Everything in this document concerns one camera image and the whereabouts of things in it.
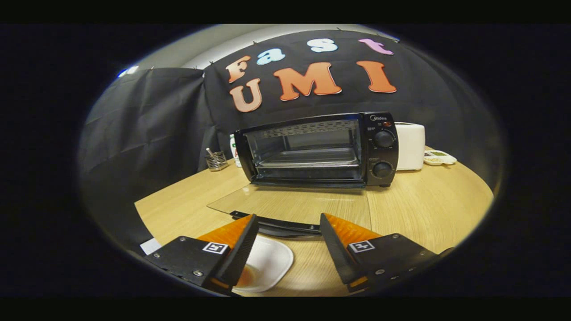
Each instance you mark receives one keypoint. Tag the black toaster oven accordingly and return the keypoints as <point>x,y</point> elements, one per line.
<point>379,154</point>

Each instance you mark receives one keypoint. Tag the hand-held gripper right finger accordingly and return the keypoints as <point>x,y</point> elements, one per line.
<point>334,249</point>

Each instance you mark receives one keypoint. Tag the white square plate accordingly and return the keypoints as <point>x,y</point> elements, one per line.
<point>267,263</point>

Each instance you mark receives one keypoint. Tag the white paper label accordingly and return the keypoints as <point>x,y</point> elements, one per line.
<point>150,246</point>

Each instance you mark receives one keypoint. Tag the white divided snack tray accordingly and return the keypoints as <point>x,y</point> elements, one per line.
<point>439,158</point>

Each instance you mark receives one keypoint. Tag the white bottle green label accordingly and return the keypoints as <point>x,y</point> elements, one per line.
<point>233,151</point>

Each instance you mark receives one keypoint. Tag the white countertop appliance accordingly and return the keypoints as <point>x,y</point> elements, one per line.
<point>410,147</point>

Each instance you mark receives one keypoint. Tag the small ceiling light panel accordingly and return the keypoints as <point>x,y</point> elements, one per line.
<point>128,70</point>

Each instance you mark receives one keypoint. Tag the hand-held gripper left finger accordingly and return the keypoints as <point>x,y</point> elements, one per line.
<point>241,254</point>

